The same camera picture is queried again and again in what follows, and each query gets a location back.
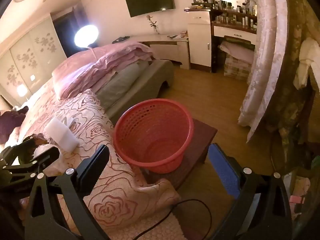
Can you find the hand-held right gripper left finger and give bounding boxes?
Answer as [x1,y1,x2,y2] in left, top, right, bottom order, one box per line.
[24,144,110,240]

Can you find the bed with rose bedspread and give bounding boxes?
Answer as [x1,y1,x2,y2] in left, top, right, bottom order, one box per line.
[5,89,182,233]

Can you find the dark wooden stool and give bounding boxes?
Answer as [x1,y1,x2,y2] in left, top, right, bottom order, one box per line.
[142,118,218,190]

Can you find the round white lamp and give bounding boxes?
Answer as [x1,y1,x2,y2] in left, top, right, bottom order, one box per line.
[74,25,98,58]

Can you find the white low desk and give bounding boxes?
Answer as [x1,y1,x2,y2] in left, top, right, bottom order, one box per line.
[112,33,190,70]

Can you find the folded pink cloth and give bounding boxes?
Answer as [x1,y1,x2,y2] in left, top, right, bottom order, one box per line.
[219,41,255,63]

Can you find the white hanging cloth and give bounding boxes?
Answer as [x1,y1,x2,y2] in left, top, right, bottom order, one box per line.
[293,37,320,89]

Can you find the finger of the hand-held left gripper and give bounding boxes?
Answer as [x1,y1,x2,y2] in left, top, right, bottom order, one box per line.
[0,138,39,167]
[4,146,61,180]

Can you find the rose in glass vase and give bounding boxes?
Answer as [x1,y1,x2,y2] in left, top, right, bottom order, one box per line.
[146,15,160,34]

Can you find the brown wrapper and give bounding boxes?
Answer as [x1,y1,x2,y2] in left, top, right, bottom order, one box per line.
[26,134,49,147]

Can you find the black cable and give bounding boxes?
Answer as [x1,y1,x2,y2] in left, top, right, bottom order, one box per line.
[132,199,212,240]

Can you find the dark floral curtain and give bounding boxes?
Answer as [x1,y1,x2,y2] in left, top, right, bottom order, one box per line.
[260,0,320,180]

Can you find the red plastic basket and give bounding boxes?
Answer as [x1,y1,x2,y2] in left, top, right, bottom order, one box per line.
[113,99,194,174]

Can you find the white tall cabinet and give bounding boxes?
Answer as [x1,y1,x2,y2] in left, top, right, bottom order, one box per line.
[187,10,212,72]

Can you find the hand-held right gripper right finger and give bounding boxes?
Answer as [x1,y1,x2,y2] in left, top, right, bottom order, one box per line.
[208,143,293,240]

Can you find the floral sliding-door wardrobe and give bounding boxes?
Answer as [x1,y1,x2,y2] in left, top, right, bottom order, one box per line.
[0,14,67,98]

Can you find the row of cosmetic bottles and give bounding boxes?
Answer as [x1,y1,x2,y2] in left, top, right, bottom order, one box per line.
[191,0,258,29]

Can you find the purple cloth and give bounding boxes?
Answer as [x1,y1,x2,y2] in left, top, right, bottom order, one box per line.
[0,106,29,143]

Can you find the checked storage box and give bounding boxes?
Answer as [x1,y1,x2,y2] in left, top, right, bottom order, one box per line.
[223,55,252,80]

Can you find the clear plastic bag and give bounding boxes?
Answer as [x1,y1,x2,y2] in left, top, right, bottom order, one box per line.
[32,144,52,158]

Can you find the dressing table with drawer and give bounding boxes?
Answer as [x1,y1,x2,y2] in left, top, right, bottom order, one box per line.
[184,6,258,74]

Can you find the pink folded duvet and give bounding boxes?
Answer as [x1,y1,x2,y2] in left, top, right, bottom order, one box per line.
[52,42,154,100]

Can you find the pink lace curtain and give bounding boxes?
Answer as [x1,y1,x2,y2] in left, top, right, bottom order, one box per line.
[237,0,290,143]

